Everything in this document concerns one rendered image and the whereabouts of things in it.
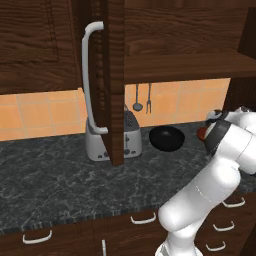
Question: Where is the dark wood tall cabinet panel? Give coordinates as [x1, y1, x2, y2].
[222, 6, 256, 113]

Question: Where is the white drawer handle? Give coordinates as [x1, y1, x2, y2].
[204, 240, 227, 253]
[129, 211, 157, 225]
[222, 196, 247, 209]
[212, 220, 236, 233]
[22, 229, 54, 245]

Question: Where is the dark wood drawer front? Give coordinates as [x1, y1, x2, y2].
[92, 209, 162, 236]
[218, 189, 256, 218]
[202, 209, 256, 240]
[0, 221, 95, 256]
[194, 231, 251, 256]

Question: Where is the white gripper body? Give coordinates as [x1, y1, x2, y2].
[205, 108, 229, 126]

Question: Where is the dark wood open cabinet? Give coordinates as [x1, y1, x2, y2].
[123, 0, 256, 85]

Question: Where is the dark wood closed cabinet door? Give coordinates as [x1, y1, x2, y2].
[0, 0, 84, 96]

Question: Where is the black bowl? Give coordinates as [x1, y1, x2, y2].
[148, 125, 186, 153]

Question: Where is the grey hanging ladle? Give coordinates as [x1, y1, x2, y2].
[132, 83, 144, 113]

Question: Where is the dark wood open cabinet door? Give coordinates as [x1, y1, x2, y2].
[87, 0, 126, 167]

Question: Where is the long white cabinet door handle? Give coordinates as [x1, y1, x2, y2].
[81, 20, 110, 136]

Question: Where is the red bowl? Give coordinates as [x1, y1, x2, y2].
[195, 126, 210, 141]

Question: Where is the grey hanging fork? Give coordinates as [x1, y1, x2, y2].
[145, 83, 154, 115]

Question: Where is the silver toaster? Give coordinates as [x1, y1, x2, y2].
[84, 105, 143, 162]

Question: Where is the dark wood base cabinet door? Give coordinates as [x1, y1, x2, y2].
[93, 228, 168, 256]

